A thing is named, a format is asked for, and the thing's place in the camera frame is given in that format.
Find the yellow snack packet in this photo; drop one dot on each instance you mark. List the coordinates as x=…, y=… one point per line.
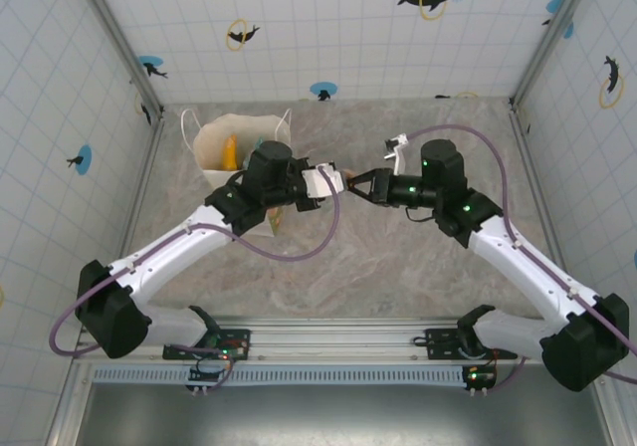
x=229, y=153

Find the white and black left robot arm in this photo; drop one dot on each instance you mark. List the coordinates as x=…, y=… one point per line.
x=164, y=252

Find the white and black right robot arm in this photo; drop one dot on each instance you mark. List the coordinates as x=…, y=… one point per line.
x=527, y=272

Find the grey metal front panel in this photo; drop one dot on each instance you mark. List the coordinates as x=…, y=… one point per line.
x=348, y=416

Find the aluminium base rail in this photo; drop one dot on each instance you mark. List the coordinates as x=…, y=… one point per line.
x=338, y=339

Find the aluminium frame post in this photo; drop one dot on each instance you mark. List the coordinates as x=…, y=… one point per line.
x=119, y=38
x=552, y=38

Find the small orange snack packet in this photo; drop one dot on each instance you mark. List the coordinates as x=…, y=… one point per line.
x=348, y=173

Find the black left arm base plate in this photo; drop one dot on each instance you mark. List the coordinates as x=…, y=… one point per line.
x=241, y=339

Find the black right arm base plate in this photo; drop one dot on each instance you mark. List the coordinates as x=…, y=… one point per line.
x=440, y=341

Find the aluminium table side rail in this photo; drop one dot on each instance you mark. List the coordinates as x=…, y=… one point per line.
x=540, y=192
x=137, y=202

